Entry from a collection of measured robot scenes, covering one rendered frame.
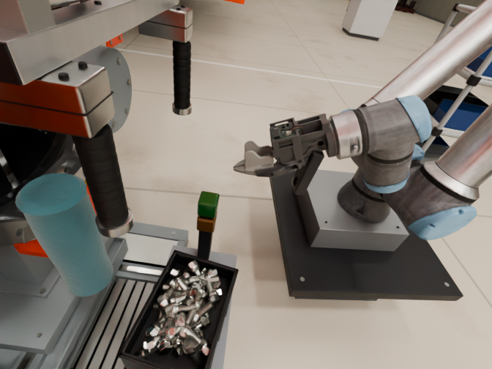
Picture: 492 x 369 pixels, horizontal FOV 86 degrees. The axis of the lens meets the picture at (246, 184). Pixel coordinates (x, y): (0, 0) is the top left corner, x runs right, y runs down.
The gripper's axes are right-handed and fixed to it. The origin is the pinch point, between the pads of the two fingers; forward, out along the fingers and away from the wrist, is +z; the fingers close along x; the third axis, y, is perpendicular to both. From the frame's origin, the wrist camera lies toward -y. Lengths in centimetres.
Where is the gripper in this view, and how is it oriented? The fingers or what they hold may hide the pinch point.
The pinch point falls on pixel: (240, 169)
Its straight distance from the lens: 58.9
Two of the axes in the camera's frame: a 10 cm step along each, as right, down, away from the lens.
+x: -0.1, 6.6, -7.5
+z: -9.6, 2.2, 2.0
